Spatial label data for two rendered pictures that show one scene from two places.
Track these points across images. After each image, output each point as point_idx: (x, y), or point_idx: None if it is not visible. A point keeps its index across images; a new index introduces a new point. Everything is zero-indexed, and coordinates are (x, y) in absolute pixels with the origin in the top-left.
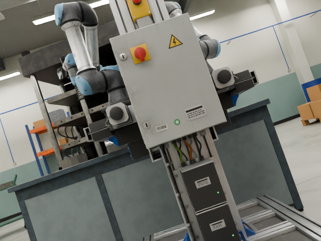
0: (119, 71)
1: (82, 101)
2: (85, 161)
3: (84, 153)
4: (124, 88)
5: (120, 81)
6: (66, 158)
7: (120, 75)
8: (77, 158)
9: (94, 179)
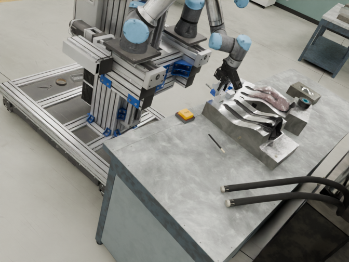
0: (185, 2)
1: None
2: (255, 82)
3: (310, 98)
4: (180, 19)
5: (182, 11)
6: (295, 82)
7: (184, 6)
8: (289, 88)
9: None
